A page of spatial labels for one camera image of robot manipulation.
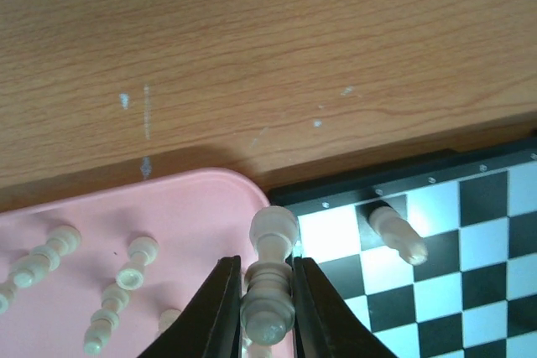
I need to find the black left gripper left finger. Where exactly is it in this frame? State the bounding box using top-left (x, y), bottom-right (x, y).
top-left (140, 256), bottom-right (242, 358)

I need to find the white knight in tray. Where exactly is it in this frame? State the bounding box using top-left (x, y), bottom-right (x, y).
top-left (158, 309), bottom-right (181, 333)

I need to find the black white chess board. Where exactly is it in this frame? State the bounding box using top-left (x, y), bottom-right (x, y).
top-left (268, 137), bottom-right (536, 357)

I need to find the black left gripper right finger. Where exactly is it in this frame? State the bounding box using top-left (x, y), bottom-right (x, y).
top-left (292, 257), bottom-right (394, 358)

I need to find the white bishop chess piece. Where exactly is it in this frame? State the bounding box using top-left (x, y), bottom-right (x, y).
top-left (240, 206), bottom-right (299, 346)

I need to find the white knight chess piece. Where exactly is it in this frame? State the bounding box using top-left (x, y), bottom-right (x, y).
top-left (368, 206), bottom-right (428, 266)

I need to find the white piece in tray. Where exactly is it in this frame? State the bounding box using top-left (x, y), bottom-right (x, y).
top-left (83, 283), bottom-right (130, 355)
top-left (10, 225), bottom-right (81, 288)
top-left (115, 236), bottom-right (159, 291)
top-left (0, 281), bottom-right (18, 314)

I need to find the pink plastic tray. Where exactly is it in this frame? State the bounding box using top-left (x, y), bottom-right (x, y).
top-left (1, 169), bottom-right (291, 357)

